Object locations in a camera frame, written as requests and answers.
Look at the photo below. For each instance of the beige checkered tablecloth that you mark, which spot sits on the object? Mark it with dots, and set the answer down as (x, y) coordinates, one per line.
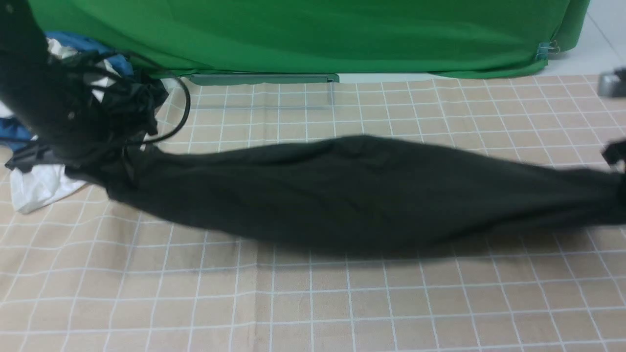
(88, 275)

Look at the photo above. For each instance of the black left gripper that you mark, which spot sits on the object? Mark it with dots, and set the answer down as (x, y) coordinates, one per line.
(129, 114)

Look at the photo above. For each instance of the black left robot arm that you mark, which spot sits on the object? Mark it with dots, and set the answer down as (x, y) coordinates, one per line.
(85, 117)

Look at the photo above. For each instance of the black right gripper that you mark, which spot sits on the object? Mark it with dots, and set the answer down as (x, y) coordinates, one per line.
(614, 154)

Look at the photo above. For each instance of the green backdrop cloth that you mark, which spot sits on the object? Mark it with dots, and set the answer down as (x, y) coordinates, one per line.
(467, 39)

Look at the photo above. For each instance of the white garment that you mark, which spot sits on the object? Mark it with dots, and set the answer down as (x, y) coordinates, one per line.
(41, 186)

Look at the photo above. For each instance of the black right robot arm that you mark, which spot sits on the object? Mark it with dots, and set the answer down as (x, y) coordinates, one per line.
(612, 84)

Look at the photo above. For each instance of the dark gray long-sleeve top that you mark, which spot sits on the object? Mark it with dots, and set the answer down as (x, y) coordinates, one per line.
(358, 193)

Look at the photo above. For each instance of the blue binder clip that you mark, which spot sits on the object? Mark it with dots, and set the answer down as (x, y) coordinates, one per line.
(546, 49)

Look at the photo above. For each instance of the blue garment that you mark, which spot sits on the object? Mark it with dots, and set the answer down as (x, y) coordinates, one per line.
(63, 45)

